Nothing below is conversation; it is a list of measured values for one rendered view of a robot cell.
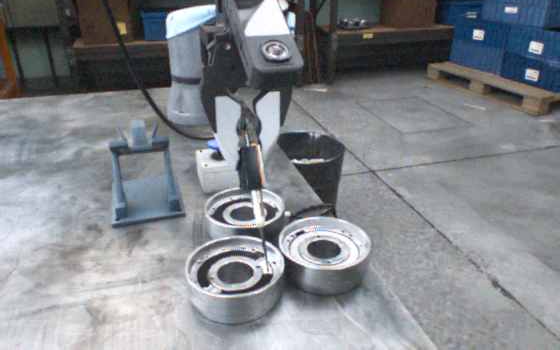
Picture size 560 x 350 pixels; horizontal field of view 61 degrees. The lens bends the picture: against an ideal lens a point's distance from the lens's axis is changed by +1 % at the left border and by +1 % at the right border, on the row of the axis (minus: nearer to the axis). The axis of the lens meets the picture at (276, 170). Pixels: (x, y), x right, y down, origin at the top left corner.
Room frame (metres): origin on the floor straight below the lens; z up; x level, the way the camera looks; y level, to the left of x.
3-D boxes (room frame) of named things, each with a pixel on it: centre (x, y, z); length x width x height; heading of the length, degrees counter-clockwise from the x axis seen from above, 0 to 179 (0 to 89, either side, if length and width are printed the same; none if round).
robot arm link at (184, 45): (1.01, 0.17, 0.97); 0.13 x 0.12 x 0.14; 90
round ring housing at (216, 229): (0.53, 0.04, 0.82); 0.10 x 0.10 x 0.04
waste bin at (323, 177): (1.72, -0.10, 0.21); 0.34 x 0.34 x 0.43
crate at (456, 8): (4.86, -1.83, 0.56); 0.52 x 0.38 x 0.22; 104
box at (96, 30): (3.89, 1.36, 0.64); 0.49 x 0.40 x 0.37; 112
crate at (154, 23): (4.07, 0.85, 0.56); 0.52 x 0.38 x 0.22; 104
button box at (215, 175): (0.68, 0.09, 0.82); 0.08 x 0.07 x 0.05; 17
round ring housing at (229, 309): (0.40, 0.04, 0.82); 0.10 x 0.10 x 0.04
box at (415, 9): (4.68, -1.23, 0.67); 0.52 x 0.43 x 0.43; 107
